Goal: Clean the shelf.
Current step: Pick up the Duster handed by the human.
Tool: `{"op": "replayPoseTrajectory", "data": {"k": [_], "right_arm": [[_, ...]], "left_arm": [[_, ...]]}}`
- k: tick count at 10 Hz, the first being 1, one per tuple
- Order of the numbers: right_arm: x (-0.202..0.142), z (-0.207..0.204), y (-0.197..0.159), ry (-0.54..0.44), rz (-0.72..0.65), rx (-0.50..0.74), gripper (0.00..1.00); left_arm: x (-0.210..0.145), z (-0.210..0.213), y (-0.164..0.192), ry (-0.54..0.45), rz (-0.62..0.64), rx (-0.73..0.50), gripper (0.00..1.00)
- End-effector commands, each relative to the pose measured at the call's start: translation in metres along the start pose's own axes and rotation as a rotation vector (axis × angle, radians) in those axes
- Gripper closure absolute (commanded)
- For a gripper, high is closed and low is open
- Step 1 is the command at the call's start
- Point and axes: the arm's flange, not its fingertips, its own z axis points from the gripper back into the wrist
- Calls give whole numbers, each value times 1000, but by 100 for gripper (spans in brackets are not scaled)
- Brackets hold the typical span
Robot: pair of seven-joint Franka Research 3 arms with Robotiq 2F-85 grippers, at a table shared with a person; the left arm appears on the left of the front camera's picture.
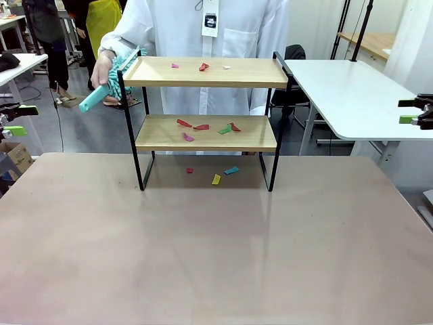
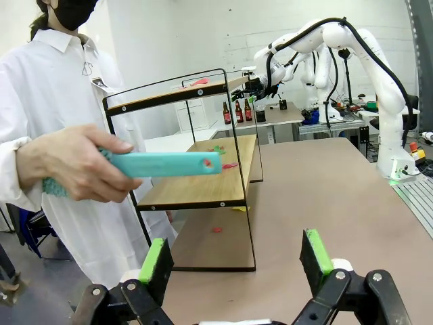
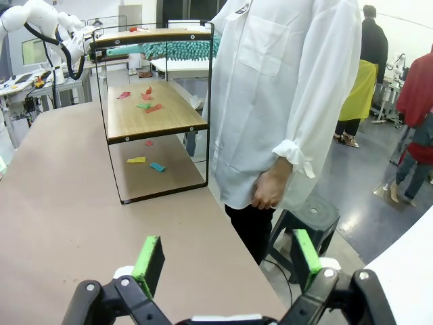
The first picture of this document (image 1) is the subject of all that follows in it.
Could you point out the crumpled red paper scrap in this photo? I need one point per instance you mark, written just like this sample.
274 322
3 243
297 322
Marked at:
203 67

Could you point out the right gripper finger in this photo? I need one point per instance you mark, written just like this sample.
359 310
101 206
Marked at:
407 119
411 103

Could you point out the bystander in dark clothes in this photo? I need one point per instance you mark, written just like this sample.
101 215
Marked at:
47 23

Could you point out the person's right hand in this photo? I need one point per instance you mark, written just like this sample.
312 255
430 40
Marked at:
101 69

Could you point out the teal microfibre duster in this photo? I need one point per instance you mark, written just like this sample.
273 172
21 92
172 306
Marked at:
93 100

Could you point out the large white rounded table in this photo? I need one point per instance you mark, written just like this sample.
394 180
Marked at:
355 94

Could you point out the yellow paper scrap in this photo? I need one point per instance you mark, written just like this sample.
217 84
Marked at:
216 179

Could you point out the blue paper scrap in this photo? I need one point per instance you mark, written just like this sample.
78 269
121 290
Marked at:
231 170

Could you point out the white side table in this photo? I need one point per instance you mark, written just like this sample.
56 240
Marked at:
30 61

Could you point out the black stand pole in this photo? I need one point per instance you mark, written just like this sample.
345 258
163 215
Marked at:
340 30
362 30

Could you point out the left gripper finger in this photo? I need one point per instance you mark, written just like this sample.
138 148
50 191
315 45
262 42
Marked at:
27 110
15 131

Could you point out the person's right forearm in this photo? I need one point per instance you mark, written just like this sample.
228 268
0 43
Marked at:
116 40

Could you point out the black office chair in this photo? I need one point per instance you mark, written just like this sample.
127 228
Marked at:
296 52

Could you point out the wooden background table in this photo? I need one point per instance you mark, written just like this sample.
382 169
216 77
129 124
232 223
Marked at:
375 40

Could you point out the black frame wooden two-tier shelf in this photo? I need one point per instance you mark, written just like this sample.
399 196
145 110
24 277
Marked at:
203 76

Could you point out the person in white lab coat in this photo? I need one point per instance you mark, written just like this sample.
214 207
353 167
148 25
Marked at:
176 30

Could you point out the black cloth bundle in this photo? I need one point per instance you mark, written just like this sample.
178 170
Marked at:
7 62

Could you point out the cardboard box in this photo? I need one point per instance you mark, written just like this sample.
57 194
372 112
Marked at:
18 155

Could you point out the bystander with yellow apron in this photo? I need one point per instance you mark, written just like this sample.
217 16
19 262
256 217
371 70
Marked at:
101 17

